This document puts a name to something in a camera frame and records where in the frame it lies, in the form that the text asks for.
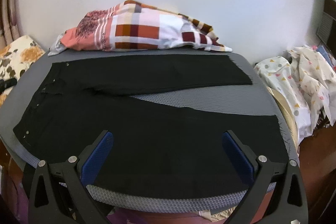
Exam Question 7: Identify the grey textured mattress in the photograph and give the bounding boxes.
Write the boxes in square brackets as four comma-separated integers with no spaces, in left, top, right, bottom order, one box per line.
[1,51,298,213]

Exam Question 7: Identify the black pants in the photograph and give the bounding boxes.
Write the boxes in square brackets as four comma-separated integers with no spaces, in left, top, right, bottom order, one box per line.
[13,54,288,199]

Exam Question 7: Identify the white patterned bedsheet pile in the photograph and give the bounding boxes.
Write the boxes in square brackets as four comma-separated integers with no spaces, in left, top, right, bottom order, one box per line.
[254,46,335,142]

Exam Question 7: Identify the beige floral curtain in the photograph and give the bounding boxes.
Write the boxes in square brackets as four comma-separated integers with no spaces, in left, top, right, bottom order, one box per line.
[0,0,20,49]

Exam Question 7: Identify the floral cream pillow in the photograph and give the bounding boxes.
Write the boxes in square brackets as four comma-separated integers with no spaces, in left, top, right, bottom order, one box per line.
[0,35,47,109]

